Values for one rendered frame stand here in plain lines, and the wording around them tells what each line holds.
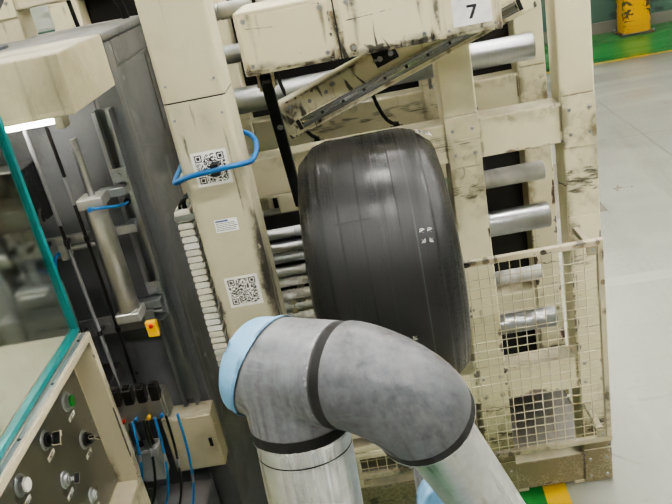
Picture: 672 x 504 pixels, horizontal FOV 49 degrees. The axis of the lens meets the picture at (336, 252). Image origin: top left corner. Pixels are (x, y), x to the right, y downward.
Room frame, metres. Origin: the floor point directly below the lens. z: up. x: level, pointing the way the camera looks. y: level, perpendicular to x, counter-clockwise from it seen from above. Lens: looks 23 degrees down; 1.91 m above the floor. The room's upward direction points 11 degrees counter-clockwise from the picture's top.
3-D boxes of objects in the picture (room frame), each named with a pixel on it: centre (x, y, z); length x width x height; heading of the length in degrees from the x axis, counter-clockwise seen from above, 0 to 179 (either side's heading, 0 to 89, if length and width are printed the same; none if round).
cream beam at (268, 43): (1.87, -0.18, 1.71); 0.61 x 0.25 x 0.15; 87
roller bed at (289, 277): (1.97, 0.16, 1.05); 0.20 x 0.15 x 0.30; 87
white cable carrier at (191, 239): (1.55, 0.30, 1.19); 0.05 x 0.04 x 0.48; 177
